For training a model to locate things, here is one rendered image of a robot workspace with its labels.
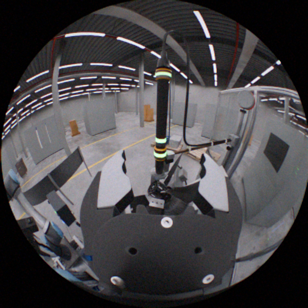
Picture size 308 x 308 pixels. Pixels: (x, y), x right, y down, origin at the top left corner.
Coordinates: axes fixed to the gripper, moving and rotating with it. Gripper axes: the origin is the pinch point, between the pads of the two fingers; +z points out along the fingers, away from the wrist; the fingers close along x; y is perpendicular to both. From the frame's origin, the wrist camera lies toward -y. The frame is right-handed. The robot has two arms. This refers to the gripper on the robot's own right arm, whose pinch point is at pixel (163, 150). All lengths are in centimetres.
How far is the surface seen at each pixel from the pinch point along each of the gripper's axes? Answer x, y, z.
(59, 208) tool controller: -63, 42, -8
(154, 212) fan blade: -1.3, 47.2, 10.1
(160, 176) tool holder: 0.5, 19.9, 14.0
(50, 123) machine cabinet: -566, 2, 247
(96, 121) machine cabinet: -413, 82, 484
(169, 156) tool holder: 3.3, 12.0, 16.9
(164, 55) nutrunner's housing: 0.0, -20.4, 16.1
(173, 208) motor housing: 11, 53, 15
